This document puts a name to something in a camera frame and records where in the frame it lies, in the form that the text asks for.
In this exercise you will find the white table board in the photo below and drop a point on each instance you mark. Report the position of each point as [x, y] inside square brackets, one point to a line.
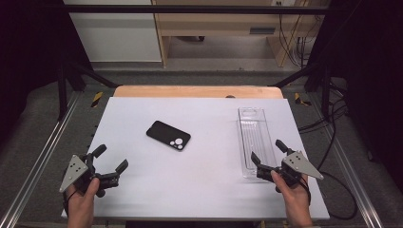
[196, 183]

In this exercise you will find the black frame post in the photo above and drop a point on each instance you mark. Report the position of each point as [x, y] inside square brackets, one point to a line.
[325, 91]
[62, 91]

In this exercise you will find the light wooden desk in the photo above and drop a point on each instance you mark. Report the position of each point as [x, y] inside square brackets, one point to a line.
[218, 23]

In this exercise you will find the person's right hand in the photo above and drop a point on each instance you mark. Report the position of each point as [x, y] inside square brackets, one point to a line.
[296, 202]

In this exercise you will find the person's left hand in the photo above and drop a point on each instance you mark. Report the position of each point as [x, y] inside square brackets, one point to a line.
[81, 205]

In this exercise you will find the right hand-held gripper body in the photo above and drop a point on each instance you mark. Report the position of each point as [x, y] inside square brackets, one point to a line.
[299, 166]

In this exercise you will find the black frame crossbar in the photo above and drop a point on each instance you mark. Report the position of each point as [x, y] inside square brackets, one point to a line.
[196, 9]

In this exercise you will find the light wooden table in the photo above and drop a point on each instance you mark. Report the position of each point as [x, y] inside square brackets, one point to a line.
[177, 91]

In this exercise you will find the black diagonal frame brace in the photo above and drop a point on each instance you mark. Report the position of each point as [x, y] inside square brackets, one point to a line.
[95, 76]
[294, 76]

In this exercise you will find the white cabinet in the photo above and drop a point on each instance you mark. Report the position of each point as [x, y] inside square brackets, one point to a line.
[117, 38]

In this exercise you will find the clear plastic packaging box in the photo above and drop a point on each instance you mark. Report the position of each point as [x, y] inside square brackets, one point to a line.
[255, 136]

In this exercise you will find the aluminium floor rail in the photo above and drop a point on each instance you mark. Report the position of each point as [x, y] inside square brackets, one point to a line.
[41, 158]
[351, 172]

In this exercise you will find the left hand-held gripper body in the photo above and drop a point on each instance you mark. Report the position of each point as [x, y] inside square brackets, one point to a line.
[73, 172]

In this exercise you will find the dark curtain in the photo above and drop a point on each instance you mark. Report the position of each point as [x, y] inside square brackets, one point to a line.
[28, 53]
[370, 79]

